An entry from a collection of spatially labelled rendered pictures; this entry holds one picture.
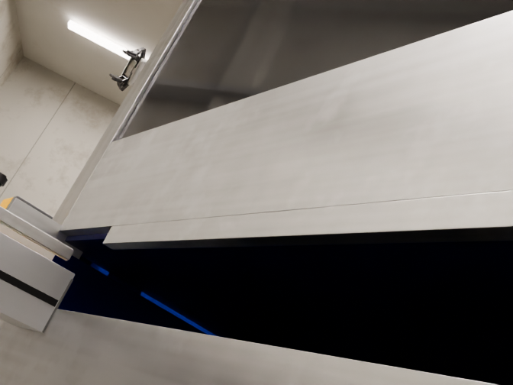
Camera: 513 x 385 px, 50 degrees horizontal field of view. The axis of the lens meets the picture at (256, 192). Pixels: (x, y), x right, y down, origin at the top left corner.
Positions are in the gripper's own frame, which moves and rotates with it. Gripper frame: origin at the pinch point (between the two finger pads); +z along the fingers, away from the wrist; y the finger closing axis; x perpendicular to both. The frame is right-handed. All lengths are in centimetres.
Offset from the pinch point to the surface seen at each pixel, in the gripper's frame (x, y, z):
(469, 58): -108, -40, 102
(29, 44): 476, 142, -440
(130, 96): -50, -8, 60
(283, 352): -111, -12, 113
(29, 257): -73, 11, 96
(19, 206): -59, 13, 84
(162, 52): -49, -19, 55
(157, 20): 268, 9, -378
